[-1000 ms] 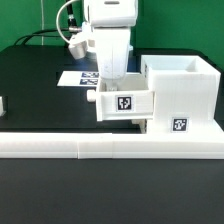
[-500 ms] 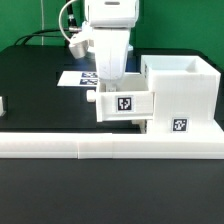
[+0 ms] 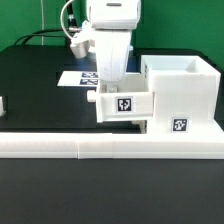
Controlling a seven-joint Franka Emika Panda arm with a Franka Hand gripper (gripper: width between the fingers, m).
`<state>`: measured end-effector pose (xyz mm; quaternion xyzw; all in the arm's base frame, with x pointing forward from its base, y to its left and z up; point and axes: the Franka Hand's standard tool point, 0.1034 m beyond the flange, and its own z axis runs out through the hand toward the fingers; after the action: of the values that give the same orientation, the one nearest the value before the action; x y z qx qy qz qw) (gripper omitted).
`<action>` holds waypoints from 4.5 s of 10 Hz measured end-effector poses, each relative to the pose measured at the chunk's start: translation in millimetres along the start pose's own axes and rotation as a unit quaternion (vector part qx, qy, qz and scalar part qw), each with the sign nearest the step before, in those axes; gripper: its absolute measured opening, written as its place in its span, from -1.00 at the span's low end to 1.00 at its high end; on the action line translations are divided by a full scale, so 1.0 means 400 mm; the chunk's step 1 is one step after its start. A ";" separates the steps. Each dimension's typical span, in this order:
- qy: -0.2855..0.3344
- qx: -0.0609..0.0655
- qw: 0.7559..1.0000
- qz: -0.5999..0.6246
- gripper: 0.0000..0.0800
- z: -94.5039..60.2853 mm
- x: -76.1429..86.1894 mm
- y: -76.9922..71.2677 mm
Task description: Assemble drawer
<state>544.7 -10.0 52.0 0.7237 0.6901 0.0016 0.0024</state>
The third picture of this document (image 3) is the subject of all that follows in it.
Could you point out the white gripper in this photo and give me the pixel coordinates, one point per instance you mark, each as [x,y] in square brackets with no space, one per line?
[112,51]

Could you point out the white drawer tray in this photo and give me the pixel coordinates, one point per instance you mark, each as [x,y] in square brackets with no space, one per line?
[131,102]

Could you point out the white drawer housing box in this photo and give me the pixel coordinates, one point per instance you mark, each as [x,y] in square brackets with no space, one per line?
[185,90]

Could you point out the white front drawer with knob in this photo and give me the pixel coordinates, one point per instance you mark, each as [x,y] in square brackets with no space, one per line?
[142,125]

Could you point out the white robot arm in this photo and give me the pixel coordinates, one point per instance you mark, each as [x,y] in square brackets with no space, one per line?
[112,22]

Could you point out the white marker sheet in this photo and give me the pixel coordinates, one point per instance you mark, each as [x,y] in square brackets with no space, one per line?
[78,78]

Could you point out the white L-shaped fence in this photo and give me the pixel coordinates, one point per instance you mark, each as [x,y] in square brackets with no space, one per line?
[111,146]

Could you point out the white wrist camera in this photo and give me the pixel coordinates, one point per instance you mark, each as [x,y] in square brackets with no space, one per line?
[83,43]

